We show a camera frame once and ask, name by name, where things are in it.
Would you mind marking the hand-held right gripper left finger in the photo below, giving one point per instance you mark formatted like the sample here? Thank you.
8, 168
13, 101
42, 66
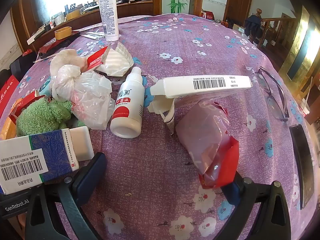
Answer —
87, 175

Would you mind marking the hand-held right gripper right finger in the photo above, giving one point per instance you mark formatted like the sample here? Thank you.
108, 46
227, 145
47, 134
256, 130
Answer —
231, 192

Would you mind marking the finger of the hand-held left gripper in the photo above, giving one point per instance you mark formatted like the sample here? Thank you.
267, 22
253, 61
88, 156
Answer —
15, 206

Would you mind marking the blue white medicine box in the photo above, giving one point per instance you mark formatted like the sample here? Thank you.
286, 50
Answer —
37, 157

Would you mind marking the pink plastic bag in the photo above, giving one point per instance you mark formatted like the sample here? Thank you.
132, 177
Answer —
202, 135

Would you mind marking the long white barcode box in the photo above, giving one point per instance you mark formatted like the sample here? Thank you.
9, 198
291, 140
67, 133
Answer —
200, 85

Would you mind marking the white tissue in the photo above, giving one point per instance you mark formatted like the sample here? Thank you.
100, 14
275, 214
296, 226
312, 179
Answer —
66, 60

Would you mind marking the green plush cloth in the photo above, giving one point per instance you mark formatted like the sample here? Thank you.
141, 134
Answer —
42, 116

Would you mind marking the black phone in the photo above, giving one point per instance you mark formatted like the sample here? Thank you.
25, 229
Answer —
301, 160

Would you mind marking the clear plastic bag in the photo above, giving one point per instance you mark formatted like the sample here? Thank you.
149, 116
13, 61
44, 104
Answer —
87, 97

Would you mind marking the white bottle red label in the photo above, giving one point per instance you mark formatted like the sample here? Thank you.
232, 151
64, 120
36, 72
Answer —
127, 107

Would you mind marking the small ointment tube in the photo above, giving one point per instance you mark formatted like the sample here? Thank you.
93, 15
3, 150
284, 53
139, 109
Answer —
170, 120

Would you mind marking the teal tissue packet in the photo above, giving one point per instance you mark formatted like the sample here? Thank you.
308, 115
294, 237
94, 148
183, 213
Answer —
47, 88

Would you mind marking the orange red carton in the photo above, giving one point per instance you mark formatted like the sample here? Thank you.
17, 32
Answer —
27, 98

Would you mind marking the red gift box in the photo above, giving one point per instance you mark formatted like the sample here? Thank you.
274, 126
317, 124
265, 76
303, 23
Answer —
7, 92

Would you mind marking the red white packet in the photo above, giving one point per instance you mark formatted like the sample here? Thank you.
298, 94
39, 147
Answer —
96, 58

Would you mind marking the white striped paper wrapper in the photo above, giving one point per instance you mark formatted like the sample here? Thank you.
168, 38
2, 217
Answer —
116, 61

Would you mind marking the dark red toy truck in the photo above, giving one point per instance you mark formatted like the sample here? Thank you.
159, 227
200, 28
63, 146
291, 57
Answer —
60, 43

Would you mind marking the silver sachets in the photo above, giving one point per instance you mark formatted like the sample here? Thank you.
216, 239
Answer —
93, 34

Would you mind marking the yellow plastic box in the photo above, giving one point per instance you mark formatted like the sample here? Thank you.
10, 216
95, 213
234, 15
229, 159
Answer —
63, 33

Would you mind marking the purple floral tablecloth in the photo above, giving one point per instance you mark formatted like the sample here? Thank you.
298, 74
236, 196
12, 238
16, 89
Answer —
175, 55

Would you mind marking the white flat box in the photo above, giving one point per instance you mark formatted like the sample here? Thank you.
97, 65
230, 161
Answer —
37, 35

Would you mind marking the silver tin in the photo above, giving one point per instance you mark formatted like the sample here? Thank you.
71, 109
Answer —
58, 18

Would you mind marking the white lotion tube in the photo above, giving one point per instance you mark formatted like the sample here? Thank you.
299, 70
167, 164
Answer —
108, 15

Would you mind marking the dark jacket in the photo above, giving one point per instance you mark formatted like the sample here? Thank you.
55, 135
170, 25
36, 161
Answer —
253, 28

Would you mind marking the wooden stair railing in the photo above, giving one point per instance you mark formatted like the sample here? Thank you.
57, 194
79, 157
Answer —
280, 27

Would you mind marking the wood framed glass partition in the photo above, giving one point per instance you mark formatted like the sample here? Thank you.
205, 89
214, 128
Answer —
140, 10

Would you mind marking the small red carton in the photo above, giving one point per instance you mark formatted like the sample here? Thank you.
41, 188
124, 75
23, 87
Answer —
208, 15

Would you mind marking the brown wooden door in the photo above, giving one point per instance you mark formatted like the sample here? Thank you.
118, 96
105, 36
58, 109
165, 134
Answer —
238, 0

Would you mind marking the purple frame eyeglasses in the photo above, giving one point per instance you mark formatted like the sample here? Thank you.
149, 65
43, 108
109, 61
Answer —
276, 97

